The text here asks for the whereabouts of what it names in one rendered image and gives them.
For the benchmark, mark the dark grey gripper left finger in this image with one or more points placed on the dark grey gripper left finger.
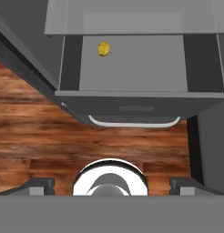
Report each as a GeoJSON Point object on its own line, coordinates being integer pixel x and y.
{"type": "Point", "coordinates": [41, 185]}

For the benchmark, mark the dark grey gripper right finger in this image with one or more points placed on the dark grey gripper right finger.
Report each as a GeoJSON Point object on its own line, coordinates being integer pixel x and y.
{"type": "Point", "coordinates": [184, 186]}

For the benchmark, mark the grey fridge drawer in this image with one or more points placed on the grey fridge drawer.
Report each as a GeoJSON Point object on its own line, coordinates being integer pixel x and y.
{"type": "Point", "coordinates": [132, 75]}

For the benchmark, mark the dark grey fridge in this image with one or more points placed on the dark grey fridge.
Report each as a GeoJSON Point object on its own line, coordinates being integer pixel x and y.
{"type": "Point", "coordinates": [28, 45]}

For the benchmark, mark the grey fridge shelf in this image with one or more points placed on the grey fridge shelf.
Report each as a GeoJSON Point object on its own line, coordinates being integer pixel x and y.
{"type": "Point", "coordinates": [135, 18]}

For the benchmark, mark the white and black round object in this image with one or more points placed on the white and black round object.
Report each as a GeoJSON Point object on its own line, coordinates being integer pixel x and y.
{"type": "Point", "coordinates": [110, 177]}

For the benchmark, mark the yellow lemon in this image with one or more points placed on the yellow lemon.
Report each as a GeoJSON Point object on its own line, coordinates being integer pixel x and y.
{"type": "Point", "coordinates": [103, 48]}

